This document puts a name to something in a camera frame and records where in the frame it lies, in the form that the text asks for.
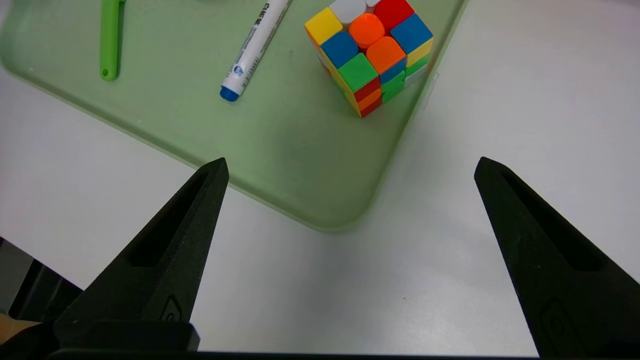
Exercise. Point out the white marker with blue cap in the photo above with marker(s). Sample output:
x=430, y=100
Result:
x=252, y=50

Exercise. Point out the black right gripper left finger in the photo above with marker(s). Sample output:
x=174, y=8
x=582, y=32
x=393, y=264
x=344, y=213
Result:
x=160, y=260

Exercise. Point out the green plastic stick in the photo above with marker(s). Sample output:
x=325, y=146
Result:
x=109, y=45

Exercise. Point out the pale green plastic tray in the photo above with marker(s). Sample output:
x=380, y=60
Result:
x=280, y=150

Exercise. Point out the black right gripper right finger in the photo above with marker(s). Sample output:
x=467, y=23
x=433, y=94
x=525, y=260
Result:
x=560, y=280

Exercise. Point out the multicoloured puzzle cube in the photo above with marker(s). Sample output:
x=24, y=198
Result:
x=370, y=55

